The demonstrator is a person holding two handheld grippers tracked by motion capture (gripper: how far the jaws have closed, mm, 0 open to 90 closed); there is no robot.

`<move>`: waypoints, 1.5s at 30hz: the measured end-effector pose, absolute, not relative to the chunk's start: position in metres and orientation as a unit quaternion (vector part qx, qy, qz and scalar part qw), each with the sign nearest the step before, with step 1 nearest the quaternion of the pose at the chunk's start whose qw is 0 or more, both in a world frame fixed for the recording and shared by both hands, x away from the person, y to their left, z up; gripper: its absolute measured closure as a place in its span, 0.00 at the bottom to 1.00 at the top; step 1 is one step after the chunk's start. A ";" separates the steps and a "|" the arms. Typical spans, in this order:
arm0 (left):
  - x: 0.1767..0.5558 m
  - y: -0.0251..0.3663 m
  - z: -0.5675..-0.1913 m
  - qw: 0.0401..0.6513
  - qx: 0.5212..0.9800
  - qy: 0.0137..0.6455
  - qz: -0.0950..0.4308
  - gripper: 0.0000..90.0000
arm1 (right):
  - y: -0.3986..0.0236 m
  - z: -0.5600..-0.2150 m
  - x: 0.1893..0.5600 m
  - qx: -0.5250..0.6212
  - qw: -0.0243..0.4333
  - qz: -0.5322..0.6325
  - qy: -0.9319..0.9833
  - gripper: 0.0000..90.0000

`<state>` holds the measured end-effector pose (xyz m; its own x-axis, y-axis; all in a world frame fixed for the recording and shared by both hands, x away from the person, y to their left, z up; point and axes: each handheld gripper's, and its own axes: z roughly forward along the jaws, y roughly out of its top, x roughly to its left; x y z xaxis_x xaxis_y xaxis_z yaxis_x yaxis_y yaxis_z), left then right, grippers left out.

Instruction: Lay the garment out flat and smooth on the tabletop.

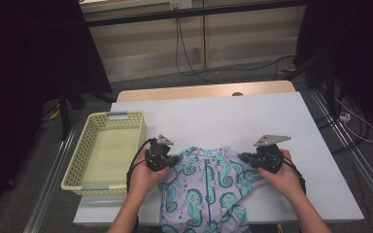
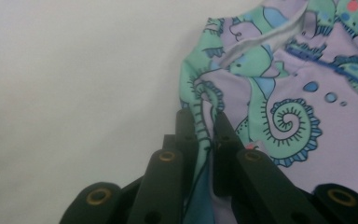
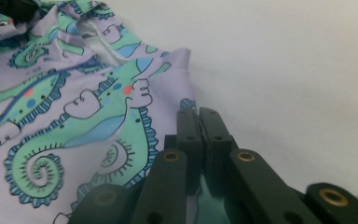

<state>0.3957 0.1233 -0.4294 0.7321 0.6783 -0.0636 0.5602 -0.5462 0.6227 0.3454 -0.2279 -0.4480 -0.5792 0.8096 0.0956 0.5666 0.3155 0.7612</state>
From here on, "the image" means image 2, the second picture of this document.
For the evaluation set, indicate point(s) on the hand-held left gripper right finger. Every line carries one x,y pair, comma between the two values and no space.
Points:
225,140

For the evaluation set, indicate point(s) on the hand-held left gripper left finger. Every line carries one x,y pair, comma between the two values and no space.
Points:
186,133

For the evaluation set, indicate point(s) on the purple seahorse print garment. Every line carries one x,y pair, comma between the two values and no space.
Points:
323,124

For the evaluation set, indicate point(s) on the white table cover sheet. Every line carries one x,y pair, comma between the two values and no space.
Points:
74,93

